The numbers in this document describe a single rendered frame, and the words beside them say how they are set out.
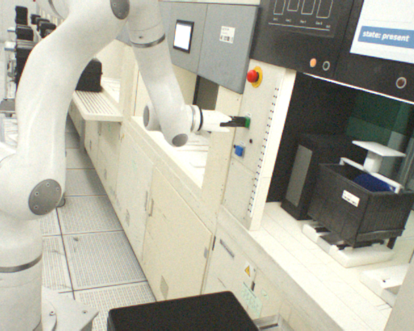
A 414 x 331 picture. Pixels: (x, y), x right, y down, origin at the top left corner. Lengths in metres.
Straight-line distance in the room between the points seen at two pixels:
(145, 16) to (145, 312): 0.65
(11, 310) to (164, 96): 0.61
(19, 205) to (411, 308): 0.73
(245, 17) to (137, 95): 1.38
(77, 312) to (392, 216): 0.92
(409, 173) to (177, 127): 1.17
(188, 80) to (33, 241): 1.99
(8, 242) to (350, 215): 0.90
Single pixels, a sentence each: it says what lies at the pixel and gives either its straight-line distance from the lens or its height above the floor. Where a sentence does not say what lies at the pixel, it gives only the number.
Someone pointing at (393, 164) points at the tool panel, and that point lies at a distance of 1.95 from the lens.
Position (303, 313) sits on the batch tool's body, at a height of 0.81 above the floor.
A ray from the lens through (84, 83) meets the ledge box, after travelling 3.49.
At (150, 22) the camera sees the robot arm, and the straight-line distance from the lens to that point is 0.97.
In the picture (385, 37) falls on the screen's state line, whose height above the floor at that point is 1.51.
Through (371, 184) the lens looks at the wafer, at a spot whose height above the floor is 1.09.
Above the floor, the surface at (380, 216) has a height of 1.04.
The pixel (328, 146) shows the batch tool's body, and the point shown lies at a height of 1.16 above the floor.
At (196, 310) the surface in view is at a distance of 0.90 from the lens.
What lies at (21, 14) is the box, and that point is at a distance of 10.60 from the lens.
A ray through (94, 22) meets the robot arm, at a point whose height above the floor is 1.44.
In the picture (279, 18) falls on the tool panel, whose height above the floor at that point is 1.53.
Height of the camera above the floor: 1.47
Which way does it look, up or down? 19 degrees down
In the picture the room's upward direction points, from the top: 10 degrees clockwise
